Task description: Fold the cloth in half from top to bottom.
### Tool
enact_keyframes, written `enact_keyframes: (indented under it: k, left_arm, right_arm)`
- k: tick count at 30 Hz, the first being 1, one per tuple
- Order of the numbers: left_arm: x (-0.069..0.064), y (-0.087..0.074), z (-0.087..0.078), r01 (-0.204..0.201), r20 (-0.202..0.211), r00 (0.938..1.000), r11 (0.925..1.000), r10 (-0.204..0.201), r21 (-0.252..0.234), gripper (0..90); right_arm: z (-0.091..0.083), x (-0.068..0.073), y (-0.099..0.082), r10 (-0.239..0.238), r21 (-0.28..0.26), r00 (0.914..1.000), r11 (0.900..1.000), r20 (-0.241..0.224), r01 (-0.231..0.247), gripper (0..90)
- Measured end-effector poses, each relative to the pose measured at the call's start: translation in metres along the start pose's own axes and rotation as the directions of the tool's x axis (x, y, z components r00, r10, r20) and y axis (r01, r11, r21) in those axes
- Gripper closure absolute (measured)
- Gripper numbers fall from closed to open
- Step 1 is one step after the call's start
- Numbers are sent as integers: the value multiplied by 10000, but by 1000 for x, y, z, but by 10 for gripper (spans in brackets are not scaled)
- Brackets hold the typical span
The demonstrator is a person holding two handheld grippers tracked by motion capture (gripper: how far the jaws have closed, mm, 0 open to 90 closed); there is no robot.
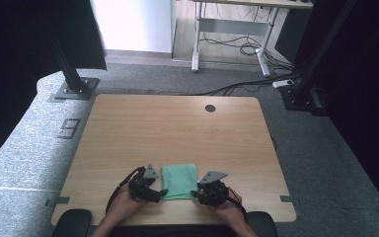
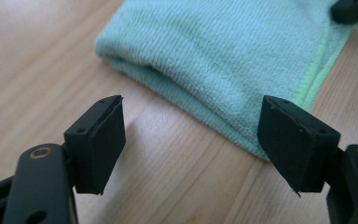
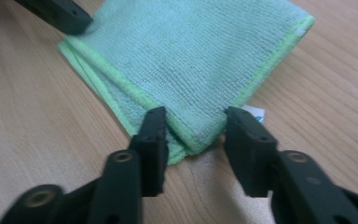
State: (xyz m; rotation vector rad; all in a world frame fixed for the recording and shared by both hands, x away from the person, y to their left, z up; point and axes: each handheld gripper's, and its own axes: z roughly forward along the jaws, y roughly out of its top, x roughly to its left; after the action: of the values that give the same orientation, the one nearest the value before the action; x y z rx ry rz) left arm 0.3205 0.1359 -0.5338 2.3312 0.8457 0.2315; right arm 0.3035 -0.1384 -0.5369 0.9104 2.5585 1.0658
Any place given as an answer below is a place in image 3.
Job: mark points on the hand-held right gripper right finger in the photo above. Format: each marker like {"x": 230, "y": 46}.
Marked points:
{"x": 251, "y": 155}

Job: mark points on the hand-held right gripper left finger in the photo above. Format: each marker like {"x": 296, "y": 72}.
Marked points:
{"x": 152, "y": 155}

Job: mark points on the green microfibre cloth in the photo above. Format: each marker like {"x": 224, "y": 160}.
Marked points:
{"x": 183, "y": 62}

